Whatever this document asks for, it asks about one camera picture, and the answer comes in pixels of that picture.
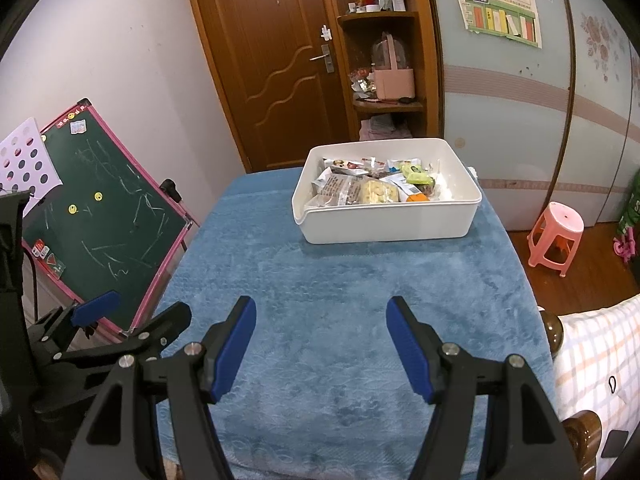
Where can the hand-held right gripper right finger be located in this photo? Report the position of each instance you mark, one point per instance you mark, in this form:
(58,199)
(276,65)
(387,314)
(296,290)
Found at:
(410,345)

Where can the green chalkboard with pink frame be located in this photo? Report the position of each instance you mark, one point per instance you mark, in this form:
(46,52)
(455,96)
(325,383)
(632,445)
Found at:
(115,240)

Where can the green printed bag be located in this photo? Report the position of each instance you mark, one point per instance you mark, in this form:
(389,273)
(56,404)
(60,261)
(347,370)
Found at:
(631,205)

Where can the checkered bed blanket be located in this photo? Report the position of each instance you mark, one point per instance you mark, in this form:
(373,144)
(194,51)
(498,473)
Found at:
(595,360)

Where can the black easel knob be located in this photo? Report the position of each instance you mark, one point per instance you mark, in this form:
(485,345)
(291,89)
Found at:
(171,190)

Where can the red green card stickers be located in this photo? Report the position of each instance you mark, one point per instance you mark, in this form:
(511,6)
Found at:
(47,257)

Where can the clear brown biscuit packet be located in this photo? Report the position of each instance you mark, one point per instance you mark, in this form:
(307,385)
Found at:
(335,189)

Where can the red white nut picture packet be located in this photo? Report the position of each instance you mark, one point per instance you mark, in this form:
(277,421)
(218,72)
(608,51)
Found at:
(345,164)

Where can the brown wooden door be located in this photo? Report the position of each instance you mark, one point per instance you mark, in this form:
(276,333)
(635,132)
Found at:
(260,60)

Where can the pink plastic stool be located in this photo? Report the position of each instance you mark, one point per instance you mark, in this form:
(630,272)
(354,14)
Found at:
(555,230)

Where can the wooden corner shelf unit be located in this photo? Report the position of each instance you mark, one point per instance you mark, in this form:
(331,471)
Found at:
(430,60)

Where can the shiny packets on shelf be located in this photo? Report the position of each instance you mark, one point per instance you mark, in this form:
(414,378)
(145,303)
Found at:
(362,85)

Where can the white door hook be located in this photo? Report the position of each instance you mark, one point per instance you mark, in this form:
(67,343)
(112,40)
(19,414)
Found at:
(326,32)

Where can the green snack packet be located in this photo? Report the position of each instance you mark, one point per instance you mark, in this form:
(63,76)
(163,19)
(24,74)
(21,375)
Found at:
(417,175)

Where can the floral sliding wardrobe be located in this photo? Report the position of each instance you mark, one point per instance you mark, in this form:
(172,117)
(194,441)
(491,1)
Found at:
(575,135)

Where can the black flat device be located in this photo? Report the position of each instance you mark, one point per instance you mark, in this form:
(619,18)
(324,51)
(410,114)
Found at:
(615,442)

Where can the colourful wall poster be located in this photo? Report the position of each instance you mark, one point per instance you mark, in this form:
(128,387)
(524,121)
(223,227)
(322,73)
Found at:
(495,10)

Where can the yellow puffed rice cake packet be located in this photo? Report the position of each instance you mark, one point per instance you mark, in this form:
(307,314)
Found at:
(377,192)

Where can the pink basket with clear dome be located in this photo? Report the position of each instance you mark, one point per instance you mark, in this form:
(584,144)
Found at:
(395,85)

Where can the folded pink cloths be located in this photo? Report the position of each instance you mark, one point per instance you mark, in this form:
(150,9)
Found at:
(385,127)

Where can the white perforated sheet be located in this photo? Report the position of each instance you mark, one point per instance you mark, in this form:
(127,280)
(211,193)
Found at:
(25,155)

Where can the pink toy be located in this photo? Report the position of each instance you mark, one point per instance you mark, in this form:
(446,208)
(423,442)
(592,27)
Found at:
(625,247)

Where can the white plastic bin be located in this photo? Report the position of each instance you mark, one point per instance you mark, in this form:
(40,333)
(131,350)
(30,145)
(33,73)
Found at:
(390,220)

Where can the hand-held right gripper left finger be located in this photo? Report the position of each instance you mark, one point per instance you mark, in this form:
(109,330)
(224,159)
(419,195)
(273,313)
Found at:
(232,345)

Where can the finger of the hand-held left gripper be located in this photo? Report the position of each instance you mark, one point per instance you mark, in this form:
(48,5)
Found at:
(160,325)
(95,307)

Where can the wooden bed frame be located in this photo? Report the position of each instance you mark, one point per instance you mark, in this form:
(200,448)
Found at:
(554,332)

